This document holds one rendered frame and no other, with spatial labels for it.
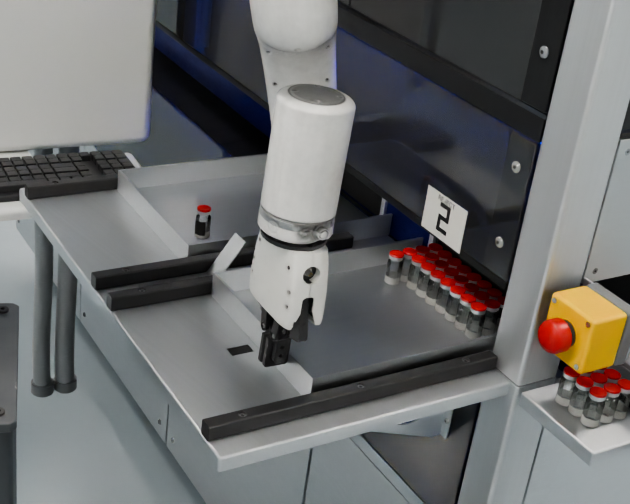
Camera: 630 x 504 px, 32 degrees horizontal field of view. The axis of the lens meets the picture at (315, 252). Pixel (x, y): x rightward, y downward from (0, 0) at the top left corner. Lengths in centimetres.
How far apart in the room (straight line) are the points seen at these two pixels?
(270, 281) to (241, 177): 60
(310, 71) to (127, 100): 89
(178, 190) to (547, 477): 71
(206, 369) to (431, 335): 31
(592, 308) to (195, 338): 48
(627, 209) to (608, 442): 27
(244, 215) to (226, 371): 42
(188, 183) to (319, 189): 64
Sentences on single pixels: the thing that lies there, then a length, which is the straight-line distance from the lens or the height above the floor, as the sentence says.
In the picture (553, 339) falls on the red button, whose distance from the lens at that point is 125.
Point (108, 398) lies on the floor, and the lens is 276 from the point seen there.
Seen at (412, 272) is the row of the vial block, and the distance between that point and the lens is 152.
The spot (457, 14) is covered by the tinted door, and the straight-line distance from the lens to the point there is 140.
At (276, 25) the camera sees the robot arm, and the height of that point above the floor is 132.
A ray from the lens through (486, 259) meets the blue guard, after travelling 138.
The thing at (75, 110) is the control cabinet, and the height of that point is 88.
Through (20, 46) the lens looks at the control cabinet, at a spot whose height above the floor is 100.
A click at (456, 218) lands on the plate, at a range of 141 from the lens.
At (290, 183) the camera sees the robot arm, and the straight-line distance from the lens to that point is 115.
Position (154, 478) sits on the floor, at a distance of 253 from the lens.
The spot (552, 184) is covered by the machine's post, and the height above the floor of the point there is 115.
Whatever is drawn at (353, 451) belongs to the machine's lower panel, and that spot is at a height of 56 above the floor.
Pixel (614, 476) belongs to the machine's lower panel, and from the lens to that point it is 165.
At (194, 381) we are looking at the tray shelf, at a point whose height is 88.
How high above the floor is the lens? 161
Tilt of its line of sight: 27 degrees down
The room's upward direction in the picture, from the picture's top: 8 degrees clockwise
